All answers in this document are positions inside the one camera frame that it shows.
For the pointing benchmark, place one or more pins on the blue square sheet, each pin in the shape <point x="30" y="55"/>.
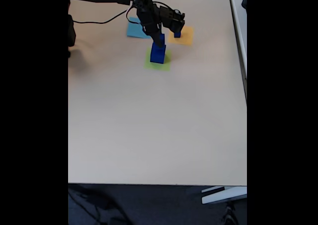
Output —
<point x="134" y="31"/>

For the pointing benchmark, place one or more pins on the white neighbouring table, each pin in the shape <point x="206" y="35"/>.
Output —
<point x="239" y="23"/>

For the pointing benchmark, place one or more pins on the dark blue object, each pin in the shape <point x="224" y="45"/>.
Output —
<point x="245" y="1"/>

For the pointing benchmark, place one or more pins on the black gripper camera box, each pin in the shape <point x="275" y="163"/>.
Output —
<point x="174" y="20"/>

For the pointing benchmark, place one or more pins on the green square sheet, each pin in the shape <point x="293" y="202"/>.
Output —
<point x="166" y="66"/>

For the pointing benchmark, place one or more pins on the white grey bar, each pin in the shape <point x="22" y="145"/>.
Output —
<point x="223" y="195"/>

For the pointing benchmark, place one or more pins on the large blue cube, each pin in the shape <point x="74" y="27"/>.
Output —
<point x="156" y="57"/>

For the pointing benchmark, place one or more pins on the orange square sheet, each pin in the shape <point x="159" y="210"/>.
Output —
<point x="187" y="38"/>

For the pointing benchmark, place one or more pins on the small blue cube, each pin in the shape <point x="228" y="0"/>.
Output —
<point x="162" y="37"/>

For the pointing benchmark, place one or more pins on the tiny blue cube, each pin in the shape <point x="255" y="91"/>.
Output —
<point x="177" y="35"/>

